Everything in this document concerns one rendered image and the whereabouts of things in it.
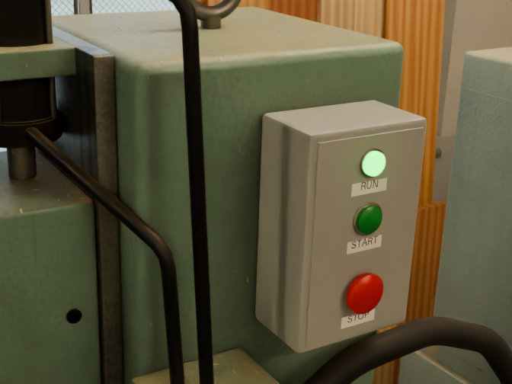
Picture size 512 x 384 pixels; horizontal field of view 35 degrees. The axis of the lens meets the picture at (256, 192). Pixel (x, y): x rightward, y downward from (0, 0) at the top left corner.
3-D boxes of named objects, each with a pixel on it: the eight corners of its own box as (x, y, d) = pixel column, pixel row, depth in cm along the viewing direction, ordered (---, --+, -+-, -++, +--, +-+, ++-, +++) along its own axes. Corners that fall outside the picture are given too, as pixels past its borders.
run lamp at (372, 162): (358, 178, 53) (360, 149, 53) (382, 174, 54) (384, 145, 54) (364, 181, 53) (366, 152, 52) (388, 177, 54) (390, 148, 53)
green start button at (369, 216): (351, 237, 55) (353, 204, 54) (379, 231, 56) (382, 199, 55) (356, 241, 54) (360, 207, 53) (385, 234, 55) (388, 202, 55)
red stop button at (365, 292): (341, 314, 56) (344, 275, 55) (375, 304, 58) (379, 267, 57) (350, 320, 56) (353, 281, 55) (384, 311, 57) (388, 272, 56)
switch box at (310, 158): (253, 318, 61) (260, 112, 55) (358, 290, 65) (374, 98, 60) (299, 357, 56) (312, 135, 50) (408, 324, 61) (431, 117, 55)
